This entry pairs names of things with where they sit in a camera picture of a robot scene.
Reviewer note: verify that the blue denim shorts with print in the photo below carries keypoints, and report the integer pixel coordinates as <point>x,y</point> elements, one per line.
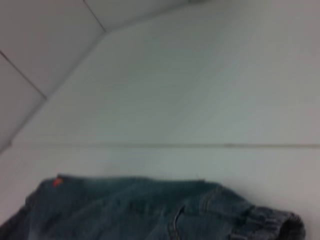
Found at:
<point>125,212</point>

